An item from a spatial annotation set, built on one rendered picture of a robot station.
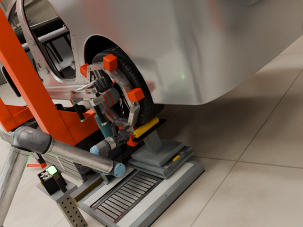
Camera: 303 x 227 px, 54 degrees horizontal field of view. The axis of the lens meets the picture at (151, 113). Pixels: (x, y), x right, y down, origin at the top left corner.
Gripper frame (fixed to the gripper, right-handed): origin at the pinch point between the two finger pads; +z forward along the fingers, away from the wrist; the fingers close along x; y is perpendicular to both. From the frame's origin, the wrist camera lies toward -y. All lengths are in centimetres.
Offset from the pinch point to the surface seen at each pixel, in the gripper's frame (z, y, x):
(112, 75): 2.8, -29.7, 24.7
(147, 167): 8, 21, -47
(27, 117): -10, -176, -191
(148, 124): 18.7, 0.9, -14.4
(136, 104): 8.1, -7.4, 11.4
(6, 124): -39, -179, -186
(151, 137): 22.6, 5.5, -31.8
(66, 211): -63, 7, -56
